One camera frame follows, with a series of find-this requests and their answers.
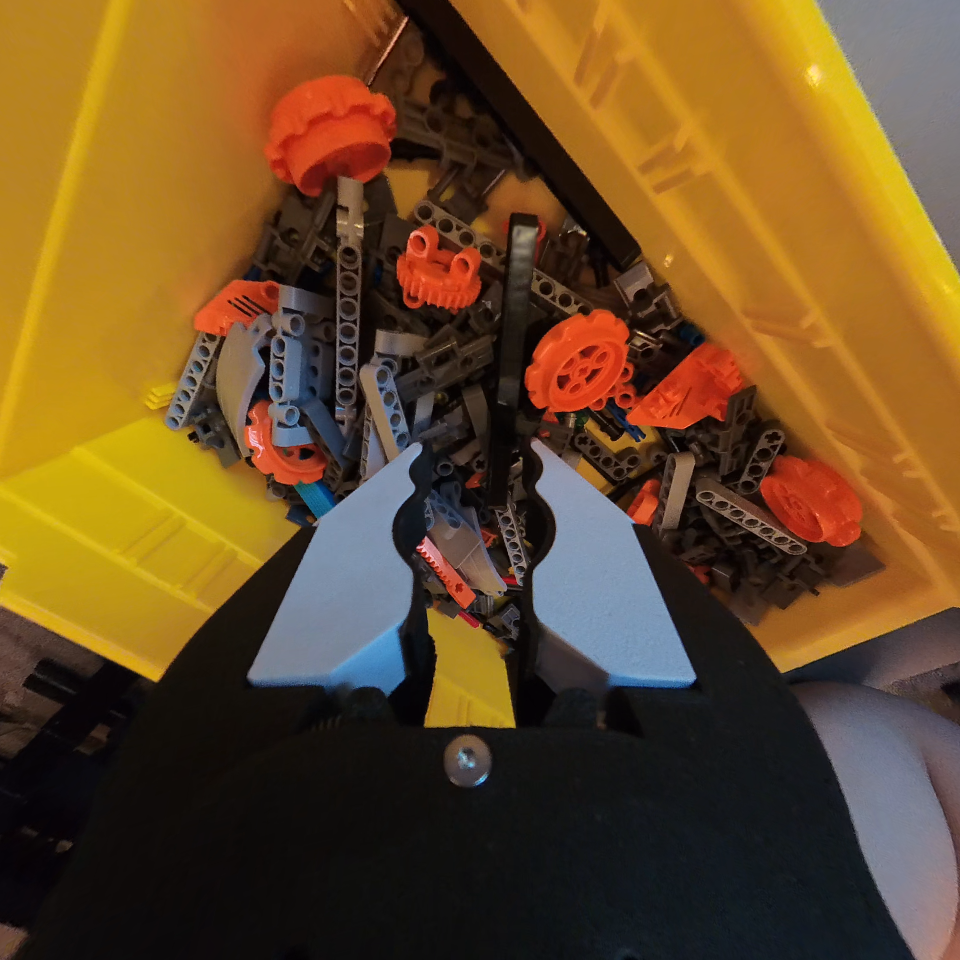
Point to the orange spoked sprocket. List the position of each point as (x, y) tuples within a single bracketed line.
[(559, 375), (262, 450)]

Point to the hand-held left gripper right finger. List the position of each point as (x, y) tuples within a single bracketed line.
[(600, 592)]

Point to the orange wedge panel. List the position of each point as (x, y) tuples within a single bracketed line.
[(682, 397)]

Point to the small orange piece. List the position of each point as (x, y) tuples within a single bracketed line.
[(643, 502)]

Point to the light grey frame assembly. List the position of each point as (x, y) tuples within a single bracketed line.
[(289, 360)]

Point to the orange slotted panel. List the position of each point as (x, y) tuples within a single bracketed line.
[(225, 311)]

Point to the medium grey beam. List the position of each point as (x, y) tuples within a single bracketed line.
[(750, 517)]

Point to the long light grey beam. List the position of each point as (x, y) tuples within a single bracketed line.
[(349, 337)]

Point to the orange toothed rack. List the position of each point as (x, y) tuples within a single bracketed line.
[(446, 574)]

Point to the teal building piece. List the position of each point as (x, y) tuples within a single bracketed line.
[(315, 499)]

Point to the grey desk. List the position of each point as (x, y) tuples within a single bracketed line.
[(922, 90)]

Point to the orange wheel hub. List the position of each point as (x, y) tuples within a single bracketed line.
[(330, 135), (810, 499)]

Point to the light grey axle connector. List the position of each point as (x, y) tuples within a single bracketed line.
[(350, 206)]

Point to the black glossy beam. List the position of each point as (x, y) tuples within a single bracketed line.
[(514, 337)]

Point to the yellow plastic bin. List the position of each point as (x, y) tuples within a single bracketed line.
[(112, 225)]

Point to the short grey beam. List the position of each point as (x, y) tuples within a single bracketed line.
[(191, 382)]

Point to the pile of grey building pieces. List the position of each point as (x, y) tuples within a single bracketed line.
[(457, 360)]

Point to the orange bevel gear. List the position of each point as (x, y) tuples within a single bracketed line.
[(439, 281)]

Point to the long dark grey beam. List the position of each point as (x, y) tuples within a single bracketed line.
[(555, 287)]

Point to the black long bar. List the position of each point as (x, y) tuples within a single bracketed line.
[(525, 127)]

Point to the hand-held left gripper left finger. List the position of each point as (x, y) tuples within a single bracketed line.
[(345, 585)]

